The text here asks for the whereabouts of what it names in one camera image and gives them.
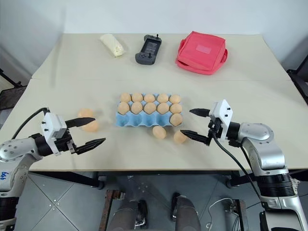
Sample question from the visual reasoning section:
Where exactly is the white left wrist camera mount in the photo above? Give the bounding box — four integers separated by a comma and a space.
40, 112, 67, 156

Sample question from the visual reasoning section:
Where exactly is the white rolled cloth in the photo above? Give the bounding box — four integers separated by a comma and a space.
99, 33, 127, 58

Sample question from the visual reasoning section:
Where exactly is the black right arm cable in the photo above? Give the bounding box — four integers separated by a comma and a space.
211, 133, 267, 208

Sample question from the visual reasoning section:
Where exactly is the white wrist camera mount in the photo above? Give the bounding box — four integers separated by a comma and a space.
40, 112, 67, 156
208, 99, 234, 141

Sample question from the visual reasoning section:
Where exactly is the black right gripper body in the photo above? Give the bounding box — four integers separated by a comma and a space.
206, 117, 223, 146

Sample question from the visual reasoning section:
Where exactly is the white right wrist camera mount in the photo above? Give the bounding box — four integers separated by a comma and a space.
208, 99, 234, 141

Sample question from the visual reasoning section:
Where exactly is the blue egg tray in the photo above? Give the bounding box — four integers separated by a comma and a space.
115, 93, 184, 128

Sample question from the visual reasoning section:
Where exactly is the thin white floor cable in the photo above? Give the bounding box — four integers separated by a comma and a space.
206, 197, 234, 231

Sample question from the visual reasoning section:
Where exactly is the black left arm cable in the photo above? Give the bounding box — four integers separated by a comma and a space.
11, 107, 51, 141

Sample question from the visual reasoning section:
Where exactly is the grey handheld controller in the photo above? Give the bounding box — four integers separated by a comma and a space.
134, 33, 163, 65

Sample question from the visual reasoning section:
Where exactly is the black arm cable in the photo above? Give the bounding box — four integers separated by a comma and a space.
211, 133, 267, 208
11, 107, 51, 141

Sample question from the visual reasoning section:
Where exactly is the red fabric bag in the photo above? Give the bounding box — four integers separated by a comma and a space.
175, 30, 229, 76

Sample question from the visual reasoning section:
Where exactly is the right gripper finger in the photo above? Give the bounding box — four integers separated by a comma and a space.
189, 108, 212, 118
180, 129, 210, 146

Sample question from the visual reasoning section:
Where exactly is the rusty metal frame bar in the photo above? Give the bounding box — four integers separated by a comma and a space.
103, 189, 126, 231
230, 199, 249, 231

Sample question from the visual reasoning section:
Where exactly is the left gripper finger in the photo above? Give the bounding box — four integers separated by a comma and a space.
64, 116, 96, 129
75, 137, 107, 155

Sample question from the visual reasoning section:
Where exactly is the black table leg with caster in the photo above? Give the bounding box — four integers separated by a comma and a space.
225, 171, 240, 189
96, 171, 107, 190

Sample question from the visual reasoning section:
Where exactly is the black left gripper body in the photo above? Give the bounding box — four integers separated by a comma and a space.
53, 128, 78, 155

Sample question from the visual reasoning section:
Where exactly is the dark grey rounded leg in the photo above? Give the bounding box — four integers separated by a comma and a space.
112, 185, 148, 231
170, 192, 202, 231

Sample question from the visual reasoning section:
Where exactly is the black stand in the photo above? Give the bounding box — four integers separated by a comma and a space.
0, 68, 27, 112
285, 55, 308, 107

